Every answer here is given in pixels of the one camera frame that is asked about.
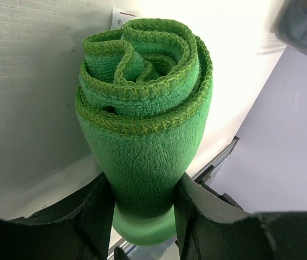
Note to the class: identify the green towel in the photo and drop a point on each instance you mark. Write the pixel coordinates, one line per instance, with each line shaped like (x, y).
(142, 103)

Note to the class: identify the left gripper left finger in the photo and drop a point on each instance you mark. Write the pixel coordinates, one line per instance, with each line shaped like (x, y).
(76, 227)

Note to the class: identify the clear plastic bin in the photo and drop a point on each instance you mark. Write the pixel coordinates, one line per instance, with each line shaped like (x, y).
(290, 25)

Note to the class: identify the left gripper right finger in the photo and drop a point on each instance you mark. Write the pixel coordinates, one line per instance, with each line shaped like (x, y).
(209, 228)

